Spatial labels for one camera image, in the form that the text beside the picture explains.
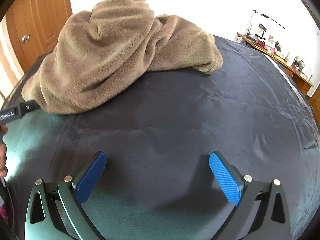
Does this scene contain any red box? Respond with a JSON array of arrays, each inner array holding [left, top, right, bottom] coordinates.
[[257, 42, 275, 54]]

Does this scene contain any wooden desk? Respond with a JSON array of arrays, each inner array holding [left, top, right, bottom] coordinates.
[[236, 32, 315, 95]]

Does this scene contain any brown fleece sweater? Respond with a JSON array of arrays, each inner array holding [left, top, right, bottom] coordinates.
[[21, 0, 224, 116]]

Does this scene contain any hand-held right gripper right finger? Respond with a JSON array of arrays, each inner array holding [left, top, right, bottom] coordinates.
[[207, 151, 292, 240]]

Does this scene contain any wooden door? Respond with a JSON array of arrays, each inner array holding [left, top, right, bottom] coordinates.
[[5, 0, 73, 74]]

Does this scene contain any dark grey bed sheet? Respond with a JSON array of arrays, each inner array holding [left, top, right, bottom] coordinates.
[[0, 35, 320, 240]]

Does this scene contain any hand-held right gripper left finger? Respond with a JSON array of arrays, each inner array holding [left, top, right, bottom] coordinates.
[[25, 151, 108, 240]]

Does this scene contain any person's pink clothing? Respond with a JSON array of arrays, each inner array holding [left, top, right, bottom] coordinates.
[[0, 200, 8, 227]]

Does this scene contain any person's left hand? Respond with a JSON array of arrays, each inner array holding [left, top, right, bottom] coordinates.
[[0, 124, 8, 178]]

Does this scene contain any black cable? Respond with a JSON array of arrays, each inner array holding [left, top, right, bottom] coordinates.
[[0, 177, 18, 233]]

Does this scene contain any black desk lamp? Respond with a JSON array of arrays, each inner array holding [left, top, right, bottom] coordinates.
[[246, 9, 288, 37]]

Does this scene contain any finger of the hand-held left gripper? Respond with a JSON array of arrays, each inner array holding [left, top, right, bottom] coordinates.
[[19, 100, 40, 117]]

